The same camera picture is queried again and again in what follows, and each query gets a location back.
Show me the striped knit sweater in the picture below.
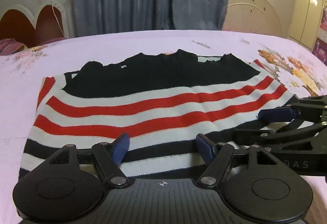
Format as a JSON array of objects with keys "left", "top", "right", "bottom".
[{"left": 19, "top": 50, "right": 298, "bottom": 179}]

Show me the cream round headboard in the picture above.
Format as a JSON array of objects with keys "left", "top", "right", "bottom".
[{"left": 222, "top": 0, "right": 282, "bottom": 37}]

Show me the floral pink bed sheet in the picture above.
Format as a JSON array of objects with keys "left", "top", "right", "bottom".
[{"left": 1, "top": 30, "right": 326, "bottom": 223}]

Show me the magenta pillow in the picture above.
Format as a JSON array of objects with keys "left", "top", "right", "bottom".
[{"left": 0, "top": 38, "right": 27, "bottom": 56}]

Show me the red white heart headboard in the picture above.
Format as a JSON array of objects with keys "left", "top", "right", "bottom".
[{"left": 1, "top": 0, "right": 69, "bottom": 48}]

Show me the pink flower wall poster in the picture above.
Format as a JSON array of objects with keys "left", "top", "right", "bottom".
[{"left": 312, "top": 5, "right": 327, "bottom": 65}]

